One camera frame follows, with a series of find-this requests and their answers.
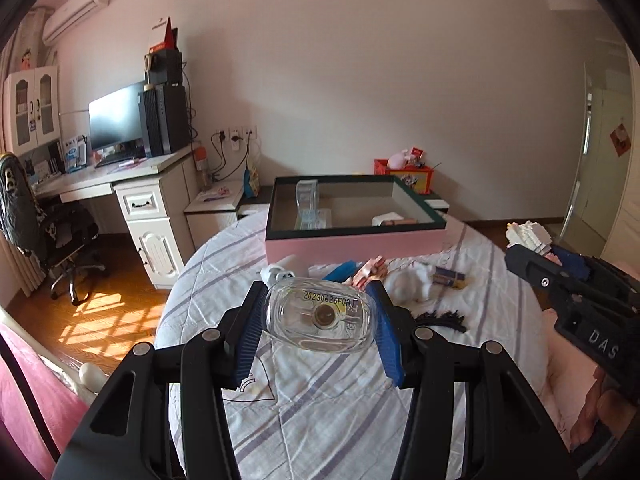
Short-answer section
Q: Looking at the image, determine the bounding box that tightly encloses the white door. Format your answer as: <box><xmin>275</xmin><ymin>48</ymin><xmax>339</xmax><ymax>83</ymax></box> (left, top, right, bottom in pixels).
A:
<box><xmin>559</xmin><ymin>65</ymin><xmax>634</xmax><ymax>256</ymax></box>

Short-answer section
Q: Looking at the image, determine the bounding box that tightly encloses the white glass door cabinet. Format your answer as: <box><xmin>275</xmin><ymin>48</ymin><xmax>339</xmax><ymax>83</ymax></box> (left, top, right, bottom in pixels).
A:
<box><xmin>3</xmin><ymin>66</ymin><xmax>61</xmax><ymax>156</ymax></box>

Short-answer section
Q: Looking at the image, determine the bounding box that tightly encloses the black office chair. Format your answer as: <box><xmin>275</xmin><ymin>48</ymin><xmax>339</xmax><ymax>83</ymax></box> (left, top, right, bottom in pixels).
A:
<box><xmin>1</xmin><ymin>153</ymin><xmax>106</xmax><ymax>306</ymax></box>

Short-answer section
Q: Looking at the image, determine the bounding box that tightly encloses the pink storage box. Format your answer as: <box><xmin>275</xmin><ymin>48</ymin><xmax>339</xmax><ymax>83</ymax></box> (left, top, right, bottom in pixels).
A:
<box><xmin>265</xmin><ymin>174</ymin><xmax>447</xmax><ymax>264</ymax></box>

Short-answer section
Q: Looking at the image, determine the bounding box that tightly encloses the right human hand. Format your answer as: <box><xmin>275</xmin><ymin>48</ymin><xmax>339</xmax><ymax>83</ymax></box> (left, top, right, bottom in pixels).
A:
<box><xmin>570</xmin><ymin>367</ymin><xmax>638</xmax><ymax>448</ymax></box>

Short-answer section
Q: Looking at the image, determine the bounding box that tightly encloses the clear acrylic case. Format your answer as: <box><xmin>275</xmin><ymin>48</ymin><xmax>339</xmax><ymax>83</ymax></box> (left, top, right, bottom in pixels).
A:
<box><xmin>295</xmin><ymin>179</ymin><xmax>332</xmax><ymax>231</ymax></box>

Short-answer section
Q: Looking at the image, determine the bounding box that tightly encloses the white block toy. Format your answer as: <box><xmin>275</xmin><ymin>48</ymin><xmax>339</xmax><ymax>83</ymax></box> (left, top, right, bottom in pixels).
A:
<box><xmin>506</xmin><ymin>221</ymin><xmax>552</xmax><ymax>256</ymax></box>

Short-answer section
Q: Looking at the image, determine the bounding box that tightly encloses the blue highlighter marker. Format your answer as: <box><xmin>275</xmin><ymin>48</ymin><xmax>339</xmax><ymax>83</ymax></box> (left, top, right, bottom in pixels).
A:
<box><xmin>323</xmin><ymin>260</ymin><xmax>360</xmax><ymax>283</ymax></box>

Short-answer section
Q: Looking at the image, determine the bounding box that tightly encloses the white low side table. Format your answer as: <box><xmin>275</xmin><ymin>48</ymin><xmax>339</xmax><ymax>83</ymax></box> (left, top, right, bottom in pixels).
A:
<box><xmin>184</xmin><ymin>181</ymin><xmax>272</xmax><ymax>248</ymax></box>

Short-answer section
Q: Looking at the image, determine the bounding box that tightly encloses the pink brick block toy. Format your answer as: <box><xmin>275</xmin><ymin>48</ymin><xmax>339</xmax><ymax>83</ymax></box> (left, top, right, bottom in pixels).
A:
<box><xmin>348</xmin><ymin>256</ymin><xmax>388</xmax><ymax>290</ymax></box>

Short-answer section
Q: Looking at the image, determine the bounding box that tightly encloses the black computer monitor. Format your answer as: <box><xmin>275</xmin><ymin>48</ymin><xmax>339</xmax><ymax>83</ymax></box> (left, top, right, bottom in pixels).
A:
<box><xmin>88</xmin><ymin>81</ymin><xmax>144</xmax><ymax>151</ymax></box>

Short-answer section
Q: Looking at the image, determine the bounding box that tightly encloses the white air conditioner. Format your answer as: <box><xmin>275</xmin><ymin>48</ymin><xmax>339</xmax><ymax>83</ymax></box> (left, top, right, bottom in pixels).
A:
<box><xmin>42</xmin><ymin>0</ymin><xmax>110</xmax><ymax>47</ymax></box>

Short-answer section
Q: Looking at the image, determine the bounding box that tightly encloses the red toy crate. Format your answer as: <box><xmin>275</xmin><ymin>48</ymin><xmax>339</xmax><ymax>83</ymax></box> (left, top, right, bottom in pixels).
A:
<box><xmin>373</xmin><ymin>146</ymin><xmax>435</xmax><ymax>195</ymax></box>

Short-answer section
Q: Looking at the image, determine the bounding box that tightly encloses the striped white bed quilt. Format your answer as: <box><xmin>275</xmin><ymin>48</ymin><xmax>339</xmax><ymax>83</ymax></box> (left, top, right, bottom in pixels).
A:
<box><xmin>155</xmin><ymin>212</ymin><xmax>548</xmax><ymax>479</ymax></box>

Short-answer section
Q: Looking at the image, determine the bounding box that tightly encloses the white computer desk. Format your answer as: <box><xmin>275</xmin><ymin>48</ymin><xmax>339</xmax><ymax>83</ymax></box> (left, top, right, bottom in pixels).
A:
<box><xmin>36</xmin><ymin>146</ymin><xmax>198</xmax><ymax>290</ymax></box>

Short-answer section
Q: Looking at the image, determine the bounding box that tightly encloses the black speaker box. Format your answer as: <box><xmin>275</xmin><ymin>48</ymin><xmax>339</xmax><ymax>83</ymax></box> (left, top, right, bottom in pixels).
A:
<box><xmin>144</xmin><ymin>49</ymin><xmax>182</xmax><ymax>86</ymax></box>

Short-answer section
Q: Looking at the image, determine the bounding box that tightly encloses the black computer tower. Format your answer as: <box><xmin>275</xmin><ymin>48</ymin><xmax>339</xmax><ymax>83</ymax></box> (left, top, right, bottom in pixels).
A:
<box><xmin>139</xmin><ymin>84</ymin><xmax>190</xmax><ymax>158</ymax></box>

